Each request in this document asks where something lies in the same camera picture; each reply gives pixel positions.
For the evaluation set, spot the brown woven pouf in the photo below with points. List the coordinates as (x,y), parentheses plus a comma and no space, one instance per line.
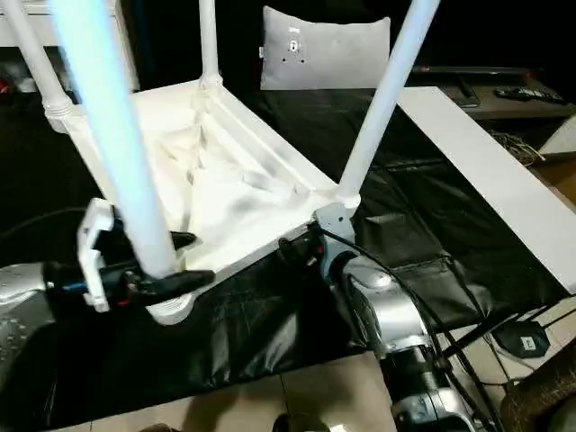
(540,396)

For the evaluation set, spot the black table mat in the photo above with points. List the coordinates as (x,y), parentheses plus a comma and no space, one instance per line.
(292,315)

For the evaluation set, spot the white storage box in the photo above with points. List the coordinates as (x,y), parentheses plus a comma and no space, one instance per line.
(560,139)

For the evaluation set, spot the white plastic table leg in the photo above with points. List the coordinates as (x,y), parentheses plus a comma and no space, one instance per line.
(382,99)
(117,135)
(208,45)
(40,67)

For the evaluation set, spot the white cabinet with glass doors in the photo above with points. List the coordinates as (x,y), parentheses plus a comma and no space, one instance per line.
(123,54)

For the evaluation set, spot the black remote control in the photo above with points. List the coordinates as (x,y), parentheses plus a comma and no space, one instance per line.
(528,95)

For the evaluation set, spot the grey cushion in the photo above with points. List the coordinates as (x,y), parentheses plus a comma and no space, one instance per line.
(337,54)

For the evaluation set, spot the dark low tv bench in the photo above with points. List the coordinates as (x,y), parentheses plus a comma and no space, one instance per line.
(495,112)

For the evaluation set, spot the white plastic table top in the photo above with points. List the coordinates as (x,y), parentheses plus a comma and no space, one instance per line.
(234,193)

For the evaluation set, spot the black couch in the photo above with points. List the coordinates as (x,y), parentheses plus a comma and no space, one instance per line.
(234,36)

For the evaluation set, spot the black stand bar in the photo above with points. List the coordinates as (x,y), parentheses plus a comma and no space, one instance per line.
(490,330)

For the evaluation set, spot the dark robot foot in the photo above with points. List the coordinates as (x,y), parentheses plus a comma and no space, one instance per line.
(292,424)
(155,428)

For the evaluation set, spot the black round floor device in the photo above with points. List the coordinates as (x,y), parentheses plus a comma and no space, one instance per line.
(513,337)

